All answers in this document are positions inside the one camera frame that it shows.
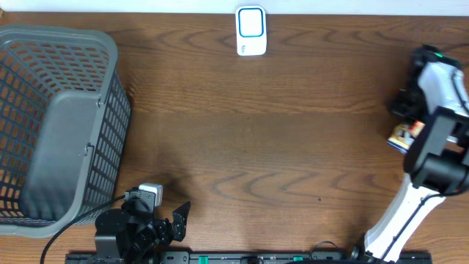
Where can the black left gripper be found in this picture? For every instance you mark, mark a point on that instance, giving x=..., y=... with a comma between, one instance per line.
x=165, y=235

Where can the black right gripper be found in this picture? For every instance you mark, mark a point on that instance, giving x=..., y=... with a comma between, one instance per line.
x=394, y=106

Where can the yellow snack bag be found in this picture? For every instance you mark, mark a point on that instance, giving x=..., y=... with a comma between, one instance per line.
x=404, y=135

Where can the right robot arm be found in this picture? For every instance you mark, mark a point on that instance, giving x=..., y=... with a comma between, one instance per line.
x=433, y=107

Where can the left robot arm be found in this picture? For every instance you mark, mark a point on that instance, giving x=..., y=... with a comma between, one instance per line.
x=113, y=237

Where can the white barcode scanner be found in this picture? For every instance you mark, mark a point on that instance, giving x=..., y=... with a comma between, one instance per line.
x=251, y=31

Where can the dark grey plastic basket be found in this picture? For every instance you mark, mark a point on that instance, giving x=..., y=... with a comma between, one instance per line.
x=64, y=120

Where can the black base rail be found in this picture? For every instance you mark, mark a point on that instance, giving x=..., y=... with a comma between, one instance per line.
x=327, y=257

